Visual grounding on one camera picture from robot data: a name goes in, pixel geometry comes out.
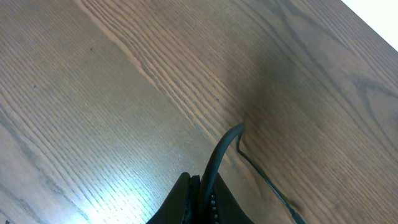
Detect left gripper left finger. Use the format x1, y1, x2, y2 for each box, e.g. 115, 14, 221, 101
147, 172, 190, 224

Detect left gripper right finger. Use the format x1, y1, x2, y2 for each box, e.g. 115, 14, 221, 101
200, 174, 253, 224

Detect thick black usb cable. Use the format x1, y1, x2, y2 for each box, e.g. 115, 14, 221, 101
198, 123, 308, 224

